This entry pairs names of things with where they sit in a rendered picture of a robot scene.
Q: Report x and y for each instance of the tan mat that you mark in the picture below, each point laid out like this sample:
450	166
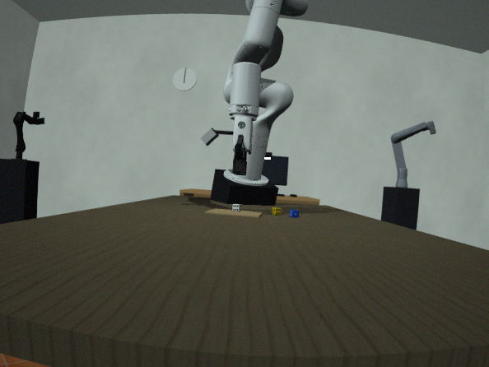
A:
234	213

